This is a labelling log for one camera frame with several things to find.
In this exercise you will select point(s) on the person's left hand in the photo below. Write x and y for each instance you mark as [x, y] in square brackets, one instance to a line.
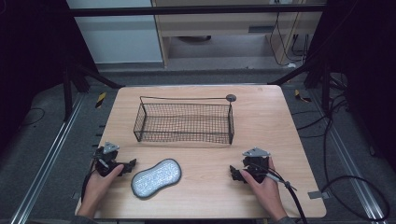
[99, 188]

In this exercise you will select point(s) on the yellow black striped tape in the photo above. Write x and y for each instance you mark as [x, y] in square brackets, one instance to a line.
[100, 100]
[301, 96]

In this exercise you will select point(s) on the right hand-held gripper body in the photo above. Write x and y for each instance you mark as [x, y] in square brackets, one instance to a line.
[257, 160]

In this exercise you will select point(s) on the white cabinet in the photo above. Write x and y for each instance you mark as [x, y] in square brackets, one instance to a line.
[118, 34]

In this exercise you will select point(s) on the grey tape piece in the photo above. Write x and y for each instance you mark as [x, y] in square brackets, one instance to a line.
[75, 195]
[317, 194]

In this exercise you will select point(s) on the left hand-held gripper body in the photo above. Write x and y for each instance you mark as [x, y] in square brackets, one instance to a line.
[107, 155]

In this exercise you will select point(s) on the silver scouring sponge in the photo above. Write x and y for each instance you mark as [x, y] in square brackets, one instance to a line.
[155, 178]

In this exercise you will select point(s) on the black horizontal frame bar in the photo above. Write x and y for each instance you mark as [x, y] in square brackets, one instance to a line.
[186, 10]

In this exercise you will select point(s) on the person's right hand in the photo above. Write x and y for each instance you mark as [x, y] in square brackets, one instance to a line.
[267, 194]

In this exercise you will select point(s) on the black metal stand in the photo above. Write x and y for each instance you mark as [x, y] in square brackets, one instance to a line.
[325, 90]
[67, 93]

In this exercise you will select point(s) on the aluminium floor rail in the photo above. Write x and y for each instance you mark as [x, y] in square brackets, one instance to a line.
[351, 168]
[46, 158]

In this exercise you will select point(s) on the black curtain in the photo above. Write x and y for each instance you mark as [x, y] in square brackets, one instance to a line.
[31, 62]
[367, 77]

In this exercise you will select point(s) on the light wooden desk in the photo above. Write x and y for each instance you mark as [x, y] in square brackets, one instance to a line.
[218, 23]

